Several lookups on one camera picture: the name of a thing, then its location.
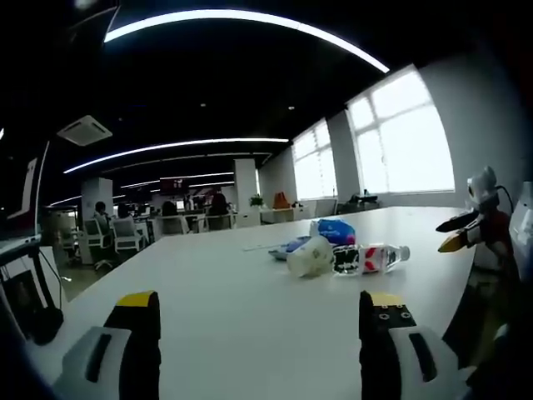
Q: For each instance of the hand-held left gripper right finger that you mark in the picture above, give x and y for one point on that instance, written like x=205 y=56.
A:
x=375 y=358

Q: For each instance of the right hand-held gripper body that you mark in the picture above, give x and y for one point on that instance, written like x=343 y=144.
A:
x=483 y=187

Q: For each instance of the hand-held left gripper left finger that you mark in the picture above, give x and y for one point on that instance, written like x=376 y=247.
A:
x=137 y=358

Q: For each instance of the clear plastic water bottle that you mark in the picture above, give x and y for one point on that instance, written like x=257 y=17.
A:
x=370 y=258

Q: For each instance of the white paper cup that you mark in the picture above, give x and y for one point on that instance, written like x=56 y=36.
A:
x=308 y=257

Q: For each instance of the blue tissue packet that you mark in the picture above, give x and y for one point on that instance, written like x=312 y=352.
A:
x=333 y=230

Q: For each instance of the blue and white packet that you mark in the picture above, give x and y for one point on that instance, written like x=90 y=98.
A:
x=291 y=246

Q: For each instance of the thin white strip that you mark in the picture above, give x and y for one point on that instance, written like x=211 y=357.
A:
x=262 y=248

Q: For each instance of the large bright window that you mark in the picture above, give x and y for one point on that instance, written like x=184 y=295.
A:
x=404 y=137

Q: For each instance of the black object beside table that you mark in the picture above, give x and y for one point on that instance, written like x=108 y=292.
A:
x=46 y=327

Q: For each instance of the white table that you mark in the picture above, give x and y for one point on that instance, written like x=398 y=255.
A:
x=233 y=308

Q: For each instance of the white office chair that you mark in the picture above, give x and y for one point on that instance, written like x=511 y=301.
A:
x=98 y=239
x=127 y=234
x=218 y=221
x=174 y=225

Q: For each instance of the smaller bright window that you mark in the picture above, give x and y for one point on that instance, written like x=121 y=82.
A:
x=314 y=162

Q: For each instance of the orange bag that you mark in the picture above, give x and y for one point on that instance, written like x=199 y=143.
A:
x=281 y=201

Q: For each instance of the green potted plant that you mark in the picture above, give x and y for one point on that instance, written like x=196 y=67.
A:
x=256 y=201

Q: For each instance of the long ceiling light strip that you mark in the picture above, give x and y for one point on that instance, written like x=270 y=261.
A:
x=175 y=146

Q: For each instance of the ceiling air conditioner vent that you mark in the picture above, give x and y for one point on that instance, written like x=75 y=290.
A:
x=84 y=130

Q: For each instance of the long curved ceiling light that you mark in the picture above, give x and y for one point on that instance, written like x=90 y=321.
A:
x=250 y=18

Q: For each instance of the red wall screen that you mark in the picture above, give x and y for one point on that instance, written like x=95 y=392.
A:
x=172 y=184

